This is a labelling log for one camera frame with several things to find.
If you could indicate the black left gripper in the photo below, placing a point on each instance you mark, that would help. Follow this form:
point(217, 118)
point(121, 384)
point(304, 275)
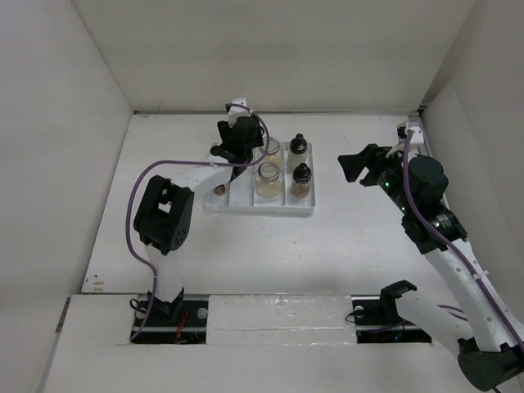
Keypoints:
point(226, 131)

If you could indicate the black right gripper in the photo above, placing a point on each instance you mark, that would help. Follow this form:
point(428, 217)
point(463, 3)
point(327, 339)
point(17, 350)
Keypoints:
point(372, 156)

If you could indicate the round glass jar silver lid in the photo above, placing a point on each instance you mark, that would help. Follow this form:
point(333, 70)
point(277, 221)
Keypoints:
point(271, 152)

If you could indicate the black-cap bottle white powder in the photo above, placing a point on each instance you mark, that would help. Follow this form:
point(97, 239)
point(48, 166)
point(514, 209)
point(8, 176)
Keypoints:
point(298, 151)

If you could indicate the black-cap bottle tan powder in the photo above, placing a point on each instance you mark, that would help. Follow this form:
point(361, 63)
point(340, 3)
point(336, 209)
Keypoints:
point(301, 180)

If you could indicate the small brown spice jar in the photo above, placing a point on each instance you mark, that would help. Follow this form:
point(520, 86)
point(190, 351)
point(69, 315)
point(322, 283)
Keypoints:
point(219, 190)

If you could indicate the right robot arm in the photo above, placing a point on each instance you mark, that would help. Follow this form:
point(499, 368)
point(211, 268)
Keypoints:
point(488, 340)

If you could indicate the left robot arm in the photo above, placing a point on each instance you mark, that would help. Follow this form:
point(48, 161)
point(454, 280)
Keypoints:
point(164, 214)

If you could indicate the white divided organizer tray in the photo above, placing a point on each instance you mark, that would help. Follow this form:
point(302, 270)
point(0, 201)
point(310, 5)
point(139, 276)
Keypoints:
point(241, 197)

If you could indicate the white foam front block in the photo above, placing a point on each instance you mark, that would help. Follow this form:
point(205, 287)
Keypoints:
point(279, 320)

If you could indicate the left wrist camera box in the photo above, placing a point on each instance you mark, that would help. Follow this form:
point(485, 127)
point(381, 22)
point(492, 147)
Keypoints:
point(236, 109)

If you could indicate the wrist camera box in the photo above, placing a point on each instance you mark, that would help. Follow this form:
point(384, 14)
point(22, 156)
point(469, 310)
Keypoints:
point(236, 109)
point(412, 130)

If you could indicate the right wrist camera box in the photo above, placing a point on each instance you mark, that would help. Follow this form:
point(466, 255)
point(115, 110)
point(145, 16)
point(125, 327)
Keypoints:
point(412, 130)

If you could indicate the aluminium rail right side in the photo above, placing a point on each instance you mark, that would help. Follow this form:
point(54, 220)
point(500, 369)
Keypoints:
point(425, 139)

